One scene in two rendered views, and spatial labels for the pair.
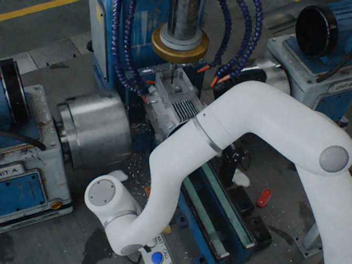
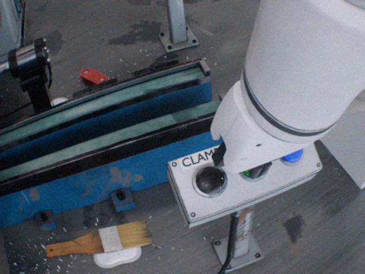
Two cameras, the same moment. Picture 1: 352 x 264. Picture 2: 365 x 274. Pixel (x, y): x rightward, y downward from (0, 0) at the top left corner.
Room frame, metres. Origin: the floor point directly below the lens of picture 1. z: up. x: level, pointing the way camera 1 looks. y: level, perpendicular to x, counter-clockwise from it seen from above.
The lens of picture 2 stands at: (0.51, 0.33, 1.47)
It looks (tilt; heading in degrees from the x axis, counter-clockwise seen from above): 50 degrees down; 285
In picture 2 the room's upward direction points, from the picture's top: 7 degrees counter-clockwise
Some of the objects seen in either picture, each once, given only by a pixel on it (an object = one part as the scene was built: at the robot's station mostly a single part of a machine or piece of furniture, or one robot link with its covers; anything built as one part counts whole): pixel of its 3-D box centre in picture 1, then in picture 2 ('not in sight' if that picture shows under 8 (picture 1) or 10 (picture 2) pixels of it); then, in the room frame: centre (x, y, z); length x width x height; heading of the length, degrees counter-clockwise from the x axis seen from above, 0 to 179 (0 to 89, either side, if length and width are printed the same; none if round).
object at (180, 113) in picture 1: (176, 114); not in sight; (1.04, 0.01, 1.02); 0.20 x 0.19 x 0.19; 28
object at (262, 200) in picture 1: (264, 198); (94, 79); (0.87, -0.36, 0.81); 0.09 x 0.03 x 0.02; 153
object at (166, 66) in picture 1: (160, 94); not in sight; (1.18, 0.08, 0.97); 0.30 x 0.11 x 0.34; 118
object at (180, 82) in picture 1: (174, 88); not in sight; (1.08, 0.03, 1.11); 0.12 x 0.11 x 0.07; 28
